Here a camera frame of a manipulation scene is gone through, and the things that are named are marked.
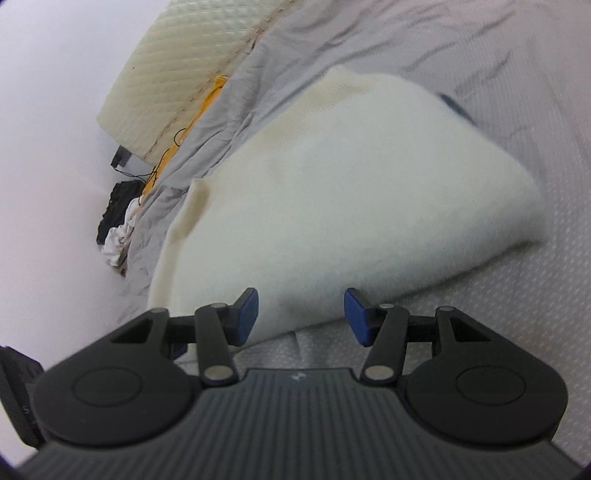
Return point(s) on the dark wall socket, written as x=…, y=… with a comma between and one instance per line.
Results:
x=122, y=157

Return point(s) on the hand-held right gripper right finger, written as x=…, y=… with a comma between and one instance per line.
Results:
x=358, y=318

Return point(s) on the brown nightstand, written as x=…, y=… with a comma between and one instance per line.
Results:
x=121, y=268

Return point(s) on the cream quilted mattress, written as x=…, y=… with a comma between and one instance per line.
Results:
x=184, y=60

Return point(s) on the black clothes pile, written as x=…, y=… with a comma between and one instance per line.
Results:
x=120, y=203

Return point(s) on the white blue-striped sweater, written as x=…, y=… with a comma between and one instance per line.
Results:
x=346, y=194

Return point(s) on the white clothes pile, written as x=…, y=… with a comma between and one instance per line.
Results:
x=117, y=242

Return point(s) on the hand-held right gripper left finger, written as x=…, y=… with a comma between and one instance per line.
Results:
x=244, y=316

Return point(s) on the yellow cloth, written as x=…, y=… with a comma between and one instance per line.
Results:
x=212, y=94

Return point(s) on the grey bed sheet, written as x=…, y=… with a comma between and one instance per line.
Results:
x=531, y=323

